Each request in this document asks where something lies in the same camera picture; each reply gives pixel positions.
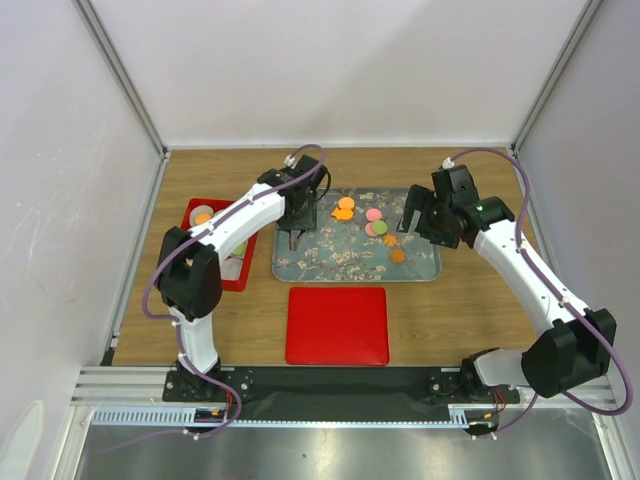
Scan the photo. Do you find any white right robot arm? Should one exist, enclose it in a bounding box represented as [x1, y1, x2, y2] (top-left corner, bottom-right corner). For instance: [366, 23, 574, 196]
[397, 165, 616, 402]

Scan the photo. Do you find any red box lid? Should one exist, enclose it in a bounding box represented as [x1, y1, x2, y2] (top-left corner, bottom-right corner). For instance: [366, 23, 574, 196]
[285, 287, 390, 367]

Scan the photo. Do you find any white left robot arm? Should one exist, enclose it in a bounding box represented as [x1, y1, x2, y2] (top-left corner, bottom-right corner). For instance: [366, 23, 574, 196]
[143, 146, 328, 400]

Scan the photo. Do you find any orange flower cookie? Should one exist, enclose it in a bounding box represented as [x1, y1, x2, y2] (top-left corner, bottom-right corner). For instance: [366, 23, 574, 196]
[382, 234, 399, 248]

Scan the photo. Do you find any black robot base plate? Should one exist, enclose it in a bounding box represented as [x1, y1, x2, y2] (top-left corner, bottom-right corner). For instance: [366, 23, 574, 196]
[162, 364, 506, 422]

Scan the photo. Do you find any pink round cookie upper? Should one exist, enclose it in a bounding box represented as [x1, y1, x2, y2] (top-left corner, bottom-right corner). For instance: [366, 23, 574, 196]
[365, 208, 382, 222]

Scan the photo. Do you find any red cookie box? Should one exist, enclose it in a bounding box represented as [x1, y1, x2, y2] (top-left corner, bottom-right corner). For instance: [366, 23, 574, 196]
[180, 198, 258, 292]

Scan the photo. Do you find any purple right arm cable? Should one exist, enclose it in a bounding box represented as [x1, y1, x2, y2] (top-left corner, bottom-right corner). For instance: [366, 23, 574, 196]
[442, 148, 634, 441]

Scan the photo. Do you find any orange fish cookie top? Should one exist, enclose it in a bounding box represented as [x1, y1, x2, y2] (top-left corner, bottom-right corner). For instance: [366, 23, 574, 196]
[331, 208, 354, 221]

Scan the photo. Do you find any orange round cookie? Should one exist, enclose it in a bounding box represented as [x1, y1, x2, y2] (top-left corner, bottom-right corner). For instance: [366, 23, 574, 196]
[338, 197, 355, 210]
[193, 212, 212, 225]

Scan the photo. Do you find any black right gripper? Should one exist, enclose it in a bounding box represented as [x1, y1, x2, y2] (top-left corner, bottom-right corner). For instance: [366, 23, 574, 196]
[396, 184, 460, 249]

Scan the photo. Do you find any white cable duct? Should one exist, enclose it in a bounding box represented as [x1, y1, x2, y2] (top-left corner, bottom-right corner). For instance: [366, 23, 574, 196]
[92, 405, 496, 430]

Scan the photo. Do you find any orange round cookie top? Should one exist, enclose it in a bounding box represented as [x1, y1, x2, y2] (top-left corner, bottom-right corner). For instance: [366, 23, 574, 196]
[338, 197, 355, 210]

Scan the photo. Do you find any orange swirl cookie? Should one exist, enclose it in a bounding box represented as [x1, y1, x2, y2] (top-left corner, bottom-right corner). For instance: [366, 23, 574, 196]
[390, 249, 406, 264]

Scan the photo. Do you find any floral metal serving tray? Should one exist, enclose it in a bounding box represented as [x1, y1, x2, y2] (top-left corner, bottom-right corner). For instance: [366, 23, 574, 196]
[272, 187, 441, 283]

